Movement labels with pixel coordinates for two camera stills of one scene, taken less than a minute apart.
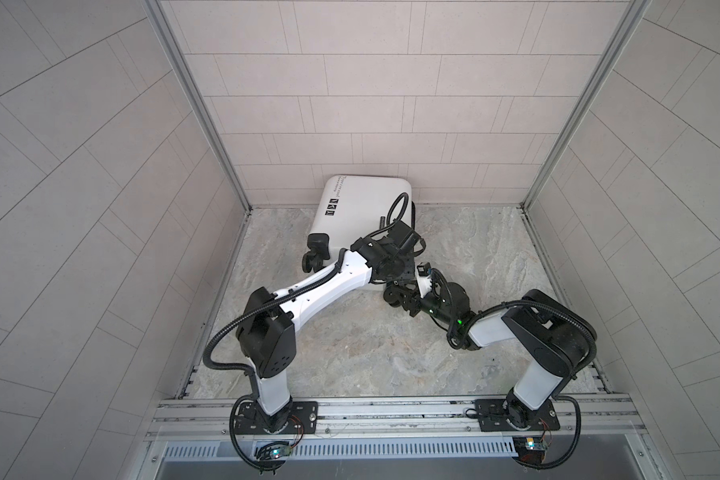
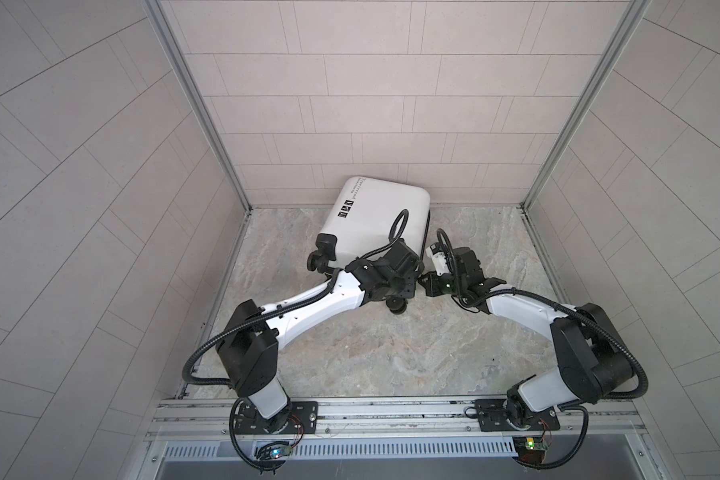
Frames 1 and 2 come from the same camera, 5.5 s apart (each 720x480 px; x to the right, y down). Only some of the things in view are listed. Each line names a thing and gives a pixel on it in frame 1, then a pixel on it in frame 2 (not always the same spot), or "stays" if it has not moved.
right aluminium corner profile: [634, 13] stays
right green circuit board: [529, 449] stays
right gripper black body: [431, 307] -> [446, 284]
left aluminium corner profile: [206, 115] stays
